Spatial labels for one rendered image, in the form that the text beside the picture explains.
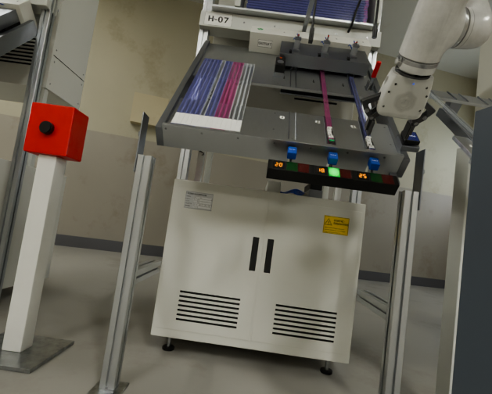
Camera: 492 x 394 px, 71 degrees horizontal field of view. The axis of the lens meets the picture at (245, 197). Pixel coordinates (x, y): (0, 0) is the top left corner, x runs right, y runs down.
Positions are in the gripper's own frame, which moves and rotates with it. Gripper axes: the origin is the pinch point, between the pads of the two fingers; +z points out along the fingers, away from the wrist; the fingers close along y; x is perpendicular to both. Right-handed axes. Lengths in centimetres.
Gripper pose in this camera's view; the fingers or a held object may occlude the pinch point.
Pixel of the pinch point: (387, 130)
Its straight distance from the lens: 93.5
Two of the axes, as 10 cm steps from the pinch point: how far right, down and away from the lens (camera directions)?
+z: -0.8, 7.3, 6.8
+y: 9.9, 1.4, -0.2
